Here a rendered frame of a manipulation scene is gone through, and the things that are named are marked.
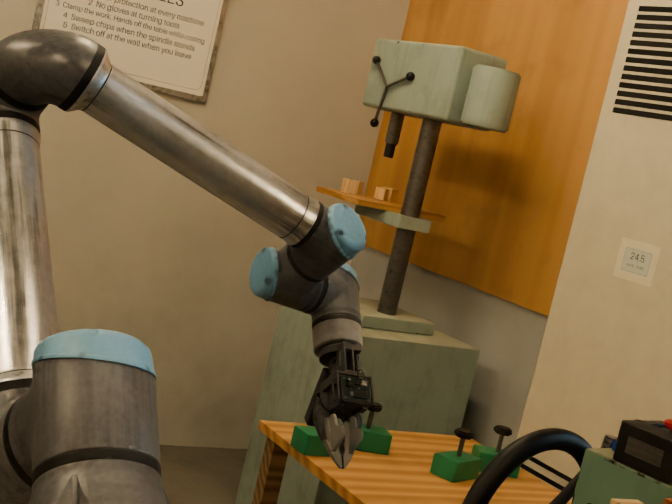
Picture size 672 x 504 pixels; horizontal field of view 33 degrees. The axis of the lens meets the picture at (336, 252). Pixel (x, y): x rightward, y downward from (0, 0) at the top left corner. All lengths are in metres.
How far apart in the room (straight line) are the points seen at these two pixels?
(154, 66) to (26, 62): 2.17
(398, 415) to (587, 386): 0.71
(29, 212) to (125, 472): 0.52
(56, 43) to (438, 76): 1.81
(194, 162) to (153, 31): 2.12
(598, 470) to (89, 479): 0.59
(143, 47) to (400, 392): 1.44
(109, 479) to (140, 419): 0.10
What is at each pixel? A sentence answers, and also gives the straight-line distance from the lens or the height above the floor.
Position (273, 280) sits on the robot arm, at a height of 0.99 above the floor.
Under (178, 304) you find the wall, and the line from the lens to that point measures 4.10.
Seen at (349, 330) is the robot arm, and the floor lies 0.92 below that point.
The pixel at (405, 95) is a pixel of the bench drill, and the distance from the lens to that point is 3.49.
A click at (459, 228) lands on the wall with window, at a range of 3.87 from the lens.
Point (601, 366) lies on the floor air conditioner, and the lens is 2.93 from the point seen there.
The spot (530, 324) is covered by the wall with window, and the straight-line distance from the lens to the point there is 3.56.
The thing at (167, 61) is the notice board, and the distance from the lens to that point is 3.92.
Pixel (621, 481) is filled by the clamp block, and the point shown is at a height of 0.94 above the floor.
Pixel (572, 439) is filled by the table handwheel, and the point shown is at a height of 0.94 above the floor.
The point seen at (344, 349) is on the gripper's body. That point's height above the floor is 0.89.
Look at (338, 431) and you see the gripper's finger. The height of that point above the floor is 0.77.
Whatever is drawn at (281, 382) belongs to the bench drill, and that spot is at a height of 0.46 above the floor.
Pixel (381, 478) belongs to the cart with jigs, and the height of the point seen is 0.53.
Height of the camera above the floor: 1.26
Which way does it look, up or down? 6 degrees down
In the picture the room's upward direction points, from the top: 13 degrees clockwise
